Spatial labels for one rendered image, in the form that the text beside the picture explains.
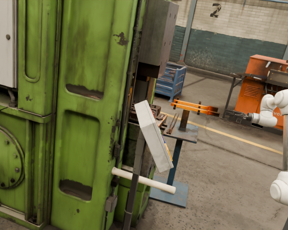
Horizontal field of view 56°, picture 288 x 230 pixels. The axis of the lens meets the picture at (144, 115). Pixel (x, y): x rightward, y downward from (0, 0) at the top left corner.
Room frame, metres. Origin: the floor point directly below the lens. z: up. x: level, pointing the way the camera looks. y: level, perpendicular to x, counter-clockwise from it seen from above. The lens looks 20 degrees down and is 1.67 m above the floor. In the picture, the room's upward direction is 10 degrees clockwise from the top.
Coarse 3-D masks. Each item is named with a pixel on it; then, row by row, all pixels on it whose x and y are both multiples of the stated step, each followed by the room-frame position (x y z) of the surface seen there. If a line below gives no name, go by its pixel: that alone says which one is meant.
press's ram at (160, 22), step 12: (156, 0) 1.82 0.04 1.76; (156, 12) 1.81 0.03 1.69; (168, 12) 1.80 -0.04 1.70; (144, 24) 1.83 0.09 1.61; (156, 24) 1.81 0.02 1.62; (168, 24) 1.86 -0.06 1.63; (144, 36) 1.82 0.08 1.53; (156, 36) 1.81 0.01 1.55; (168, 36) 1.93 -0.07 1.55; (144, 48) 1.82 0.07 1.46; (156, 48) 1.80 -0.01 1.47; (168, 48) 2.00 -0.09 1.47; (144, 60) 1.82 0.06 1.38; (156, 60) 1.80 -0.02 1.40; (168, 60) 2.08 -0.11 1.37
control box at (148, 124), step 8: (136, 104) 1.52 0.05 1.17; (144, 104) 1.48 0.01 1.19; (136, 112) 1.40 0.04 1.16; (144, 112) 1.36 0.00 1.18; (144, 120) 1.26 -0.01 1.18; (152, 120) 1.24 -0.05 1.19; (144, 128) 1.20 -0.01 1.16; (152, 128) 1.21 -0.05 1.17; (144, 136) 1.20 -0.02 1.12; (152, 136) 1.21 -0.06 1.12; (160, 136) 1.22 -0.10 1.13; (152, 144) 1.21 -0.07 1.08; (160, 144) 1.22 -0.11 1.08; (152, 152) 1.21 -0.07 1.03; (160, 152) 1.22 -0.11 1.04; (160, 160) 1.22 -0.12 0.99; (168, 160) 1.23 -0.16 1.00; (160, 168) 1.22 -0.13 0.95; (168, 168) 1.23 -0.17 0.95
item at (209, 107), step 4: (176, 100) 2.40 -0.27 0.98; (180, 100) 2.43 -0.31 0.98; (184, 104) 2.39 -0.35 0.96; (188, 104) 2.39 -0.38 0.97; (192, 104) 2.38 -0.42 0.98; (196, 104) 2.40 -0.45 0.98; (204, 108) 2.37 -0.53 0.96; (208, 108) 2.35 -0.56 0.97; (212, 108) 2.36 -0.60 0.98; (216, 108) 2.35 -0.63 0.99
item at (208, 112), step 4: (172, 104) 2.29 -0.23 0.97; (176, 104) 2.29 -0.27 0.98; (184, 108) 2.27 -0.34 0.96; (188, 108) 2.27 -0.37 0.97; (192, 108) 2.26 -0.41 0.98; (196, 108) 2.27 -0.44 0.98; (204, 112) 2.24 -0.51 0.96; (208, 112) 2.23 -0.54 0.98; (212, 112) 2.23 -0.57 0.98; (216, 112) 2.24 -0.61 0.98
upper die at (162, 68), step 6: (138, 66) 1.88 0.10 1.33; (144, 66) 1.87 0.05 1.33; (150, 66) 1.86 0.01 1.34; (156, 66) 1.85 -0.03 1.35; (162, 66) 1.92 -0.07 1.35; (138, 72) 1.88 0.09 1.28; (144, 72) 1.87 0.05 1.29; (150, 72) 1.86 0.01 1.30; (156, 72) 1.85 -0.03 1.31; (162, 72) 1.95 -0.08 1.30
